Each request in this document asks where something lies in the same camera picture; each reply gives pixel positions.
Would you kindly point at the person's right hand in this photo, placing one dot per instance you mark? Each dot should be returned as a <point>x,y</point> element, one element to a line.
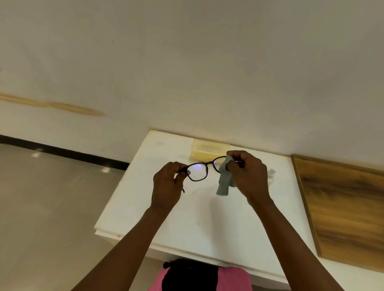
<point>251,177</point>

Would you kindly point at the person's left hand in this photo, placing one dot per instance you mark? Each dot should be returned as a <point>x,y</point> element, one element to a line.
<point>164,187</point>

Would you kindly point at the person's left thumb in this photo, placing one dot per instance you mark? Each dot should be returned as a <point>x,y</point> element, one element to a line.
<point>181,176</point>

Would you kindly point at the person's right thumb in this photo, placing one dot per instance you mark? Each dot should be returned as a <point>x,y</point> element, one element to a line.
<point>234,168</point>

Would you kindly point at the grey cleaning cloth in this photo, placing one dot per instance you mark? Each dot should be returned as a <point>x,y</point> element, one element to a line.
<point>225,183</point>

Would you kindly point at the black-framed eyeglasses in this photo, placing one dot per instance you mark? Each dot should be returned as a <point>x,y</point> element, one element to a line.
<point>198,172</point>

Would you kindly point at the person's left forearm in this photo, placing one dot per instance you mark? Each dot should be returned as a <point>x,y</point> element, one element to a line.
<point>126,250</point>

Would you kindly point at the person's right forearm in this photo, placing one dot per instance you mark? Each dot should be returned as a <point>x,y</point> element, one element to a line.
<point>294,248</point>

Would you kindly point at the yellow translucent glasses case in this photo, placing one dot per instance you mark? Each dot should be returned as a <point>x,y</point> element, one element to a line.
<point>210,148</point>

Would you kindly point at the small clear plastic bottle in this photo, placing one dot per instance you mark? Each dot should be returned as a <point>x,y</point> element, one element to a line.
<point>271,175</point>

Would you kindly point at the black cloth bag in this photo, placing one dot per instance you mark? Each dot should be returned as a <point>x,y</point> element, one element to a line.
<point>192,275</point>

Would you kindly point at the brown wooden board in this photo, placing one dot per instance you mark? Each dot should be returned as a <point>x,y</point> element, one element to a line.
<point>345,206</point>

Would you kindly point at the black skirting board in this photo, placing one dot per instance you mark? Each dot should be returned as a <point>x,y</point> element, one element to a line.
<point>63,152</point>

